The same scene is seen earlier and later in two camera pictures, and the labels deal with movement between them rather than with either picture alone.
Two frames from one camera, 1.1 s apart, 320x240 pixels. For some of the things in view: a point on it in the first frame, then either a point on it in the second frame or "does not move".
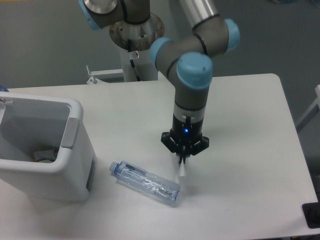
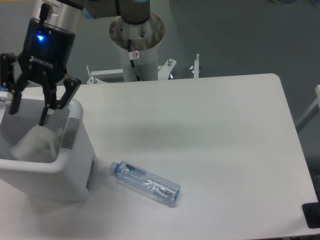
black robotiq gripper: x=185 y=139 to x=47 y=49
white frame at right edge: x=313 y=110 does not move
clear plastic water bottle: x=152 y=185 does not move
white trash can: x=30 y=123 does not move
